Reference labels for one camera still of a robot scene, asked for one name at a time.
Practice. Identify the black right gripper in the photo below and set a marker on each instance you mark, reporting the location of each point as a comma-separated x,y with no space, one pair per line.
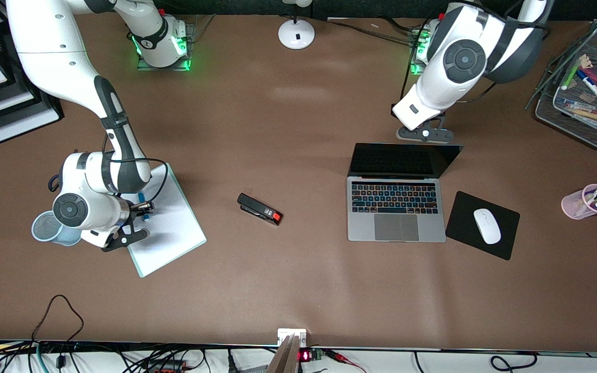
136,211

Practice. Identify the blue marker pen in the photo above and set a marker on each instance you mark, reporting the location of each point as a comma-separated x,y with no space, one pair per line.
141,197

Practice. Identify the silver laptop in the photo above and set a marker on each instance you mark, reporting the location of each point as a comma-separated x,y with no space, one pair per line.
397,212

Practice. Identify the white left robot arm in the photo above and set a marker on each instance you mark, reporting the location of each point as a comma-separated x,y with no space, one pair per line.
464,59

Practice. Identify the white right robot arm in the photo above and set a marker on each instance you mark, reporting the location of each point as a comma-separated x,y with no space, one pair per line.
55,46

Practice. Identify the white marker with blue cap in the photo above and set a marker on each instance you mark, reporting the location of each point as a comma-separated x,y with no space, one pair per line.
595,89

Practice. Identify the white paper sheet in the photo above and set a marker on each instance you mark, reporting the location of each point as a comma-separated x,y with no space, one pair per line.
169,233

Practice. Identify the teal clipboard with metal clip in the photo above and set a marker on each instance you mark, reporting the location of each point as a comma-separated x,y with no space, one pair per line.
139,270

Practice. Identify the black stapler with red end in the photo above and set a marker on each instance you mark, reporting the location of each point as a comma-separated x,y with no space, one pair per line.
257,208

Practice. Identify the light blue mesh cup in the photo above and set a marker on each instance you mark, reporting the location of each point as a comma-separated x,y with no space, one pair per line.
44,230

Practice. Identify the black stacked paper tray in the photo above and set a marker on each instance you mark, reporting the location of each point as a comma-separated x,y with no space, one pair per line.
44,114

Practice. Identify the small white box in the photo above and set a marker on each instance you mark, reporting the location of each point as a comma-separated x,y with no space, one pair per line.
281,336

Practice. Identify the grey metal stand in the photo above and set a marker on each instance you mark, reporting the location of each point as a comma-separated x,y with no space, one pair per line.
284,360

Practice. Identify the circuit board with red display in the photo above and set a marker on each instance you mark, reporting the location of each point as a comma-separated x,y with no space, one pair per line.
315,354

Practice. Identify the white round lamp base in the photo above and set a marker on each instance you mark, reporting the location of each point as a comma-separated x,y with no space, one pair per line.
296,33

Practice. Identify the white computer mouse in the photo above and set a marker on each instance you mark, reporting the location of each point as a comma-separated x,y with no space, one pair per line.
486,226

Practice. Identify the black mouse pad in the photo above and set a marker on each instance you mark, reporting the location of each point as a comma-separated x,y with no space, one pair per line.
509,228

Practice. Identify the pink translucent cup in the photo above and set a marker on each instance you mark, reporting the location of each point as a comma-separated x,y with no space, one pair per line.
573,204

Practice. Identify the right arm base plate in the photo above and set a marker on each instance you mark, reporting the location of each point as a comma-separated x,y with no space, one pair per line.
145,65

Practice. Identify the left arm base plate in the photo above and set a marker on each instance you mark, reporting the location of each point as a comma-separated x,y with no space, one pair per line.
413,67

